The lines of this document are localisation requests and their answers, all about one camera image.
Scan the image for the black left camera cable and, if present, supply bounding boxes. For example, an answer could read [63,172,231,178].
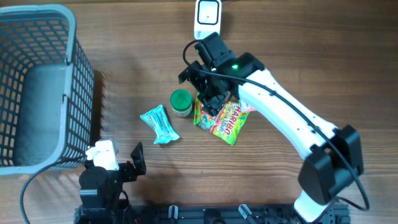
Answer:
[19,157,91,224]

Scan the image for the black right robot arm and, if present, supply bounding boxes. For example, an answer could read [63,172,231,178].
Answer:
[178,33,364,223]

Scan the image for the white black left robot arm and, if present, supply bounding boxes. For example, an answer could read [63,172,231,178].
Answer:
[74,139,146,224]

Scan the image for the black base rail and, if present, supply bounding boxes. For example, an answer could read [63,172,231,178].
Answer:
[74,204,351,224]

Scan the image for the red white snack packet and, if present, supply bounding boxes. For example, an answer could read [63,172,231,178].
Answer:
[239,100,256,113]

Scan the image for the teal tissue packet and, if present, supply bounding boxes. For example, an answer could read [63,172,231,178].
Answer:
[140,105,180,144]

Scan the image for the grey plastic lattice basket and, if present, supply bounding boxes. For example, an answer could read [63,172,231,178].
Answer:
[1,4,95,175]

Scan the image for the Haribo gummy candy bag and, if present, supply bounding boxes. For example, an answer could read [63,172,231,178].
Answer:
[193,98,249,146]

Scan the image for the green lid small jar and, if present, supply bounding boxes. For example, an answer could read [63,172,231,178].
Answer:
[170,90,193,117]

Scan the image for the white barcode scanner box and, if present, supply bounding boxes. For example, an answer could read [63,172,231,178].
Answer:
[193,0,222,40]

